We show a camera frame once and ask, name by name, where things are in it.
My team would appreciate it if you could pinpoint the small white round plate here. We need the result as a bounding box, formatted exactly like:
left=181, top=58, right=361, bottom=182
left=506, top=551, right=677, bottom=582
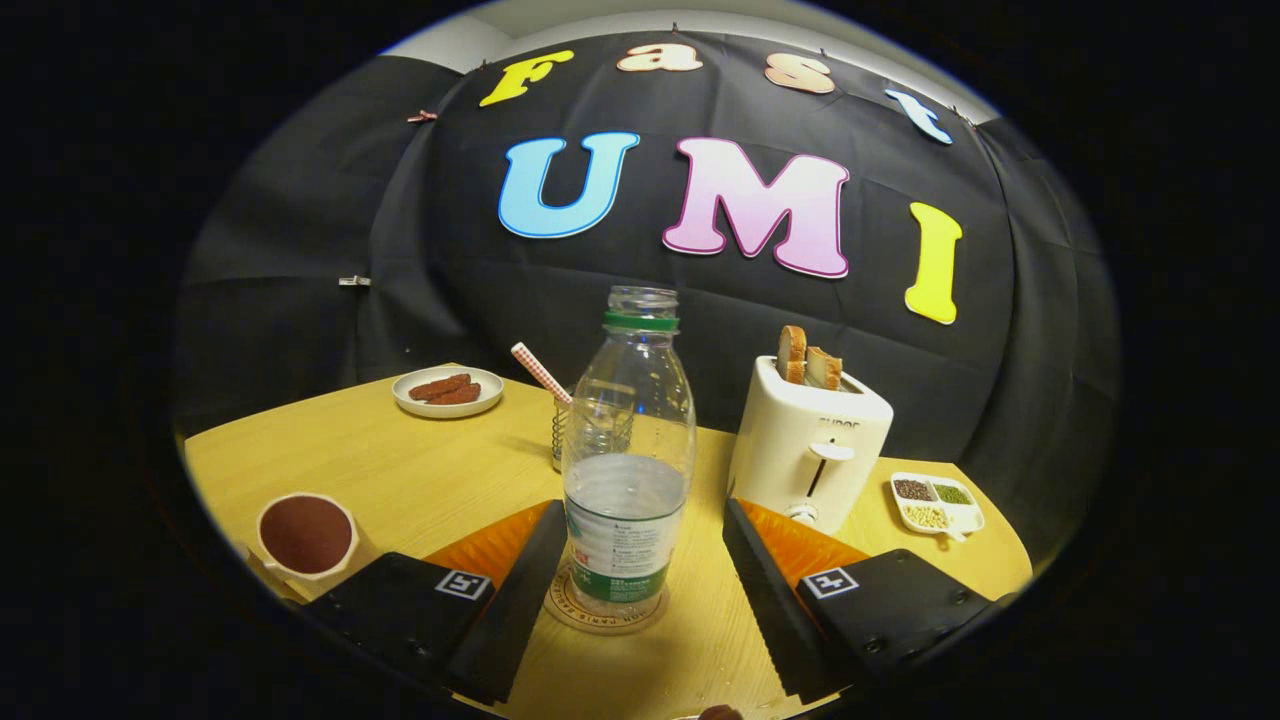
left=391, top=365, right=505, bottom=419

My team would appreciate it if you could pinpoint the red white checked straw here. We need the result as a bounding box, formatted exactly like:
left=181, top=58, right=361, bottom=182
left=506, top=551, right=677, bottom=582
left=510, top=342, right=574, bottom=406

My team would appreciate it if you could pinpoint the ribbed drinking glass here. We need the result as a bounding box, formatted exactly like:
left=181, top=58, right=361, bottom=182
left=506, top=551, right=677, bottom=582
left=550, top=385, right=637, bottom=473

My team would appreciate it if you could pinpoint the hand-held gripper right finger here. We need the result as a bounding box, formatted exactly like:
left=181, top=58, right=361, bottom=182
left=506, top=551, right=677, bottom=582
left=722, top=498, right=1013, bottom=704

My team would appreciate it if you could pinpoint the clear plastic bottle green label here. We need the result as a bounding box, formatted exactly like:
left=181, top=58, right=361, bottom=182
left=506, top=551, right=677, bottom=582
left=561, top=285, right=697, bottom=619

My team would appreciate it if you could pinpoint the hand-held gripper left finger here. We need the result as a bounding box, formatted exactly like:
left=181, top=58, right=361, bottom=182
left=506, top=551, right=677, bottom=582
left=298, top=500, right=569, bottom=704

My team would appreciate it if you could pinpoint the wooden table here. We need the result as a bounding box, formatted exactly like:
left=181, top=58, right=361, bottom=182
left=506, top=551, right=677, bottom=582
left=180, top=363, right=1034, bottom=720

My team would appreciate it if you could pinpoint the beige cup wooden handle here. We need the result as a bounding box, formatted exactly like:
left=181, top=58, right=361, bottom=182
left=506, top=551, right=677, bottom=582
left=243, top=491, right=363, bottom=603

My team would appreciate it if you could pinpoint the white divided dish with beans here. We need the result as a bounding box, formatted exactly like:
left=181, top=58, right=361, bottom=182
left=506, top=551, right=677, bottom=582
left=889, top=471, right=986, bottom=543

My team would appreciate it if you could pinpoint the round wooden coaster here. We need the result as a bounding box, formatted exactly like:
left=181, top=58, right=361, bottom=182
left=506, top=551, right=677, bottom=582
left=545, top=565, right=669, bottom=635

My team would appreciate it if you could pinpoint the white toaster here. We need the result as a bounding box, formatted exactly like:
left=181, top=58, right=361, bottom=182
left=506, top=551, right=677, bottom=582
left=726, top=355, right=895, bottom=536

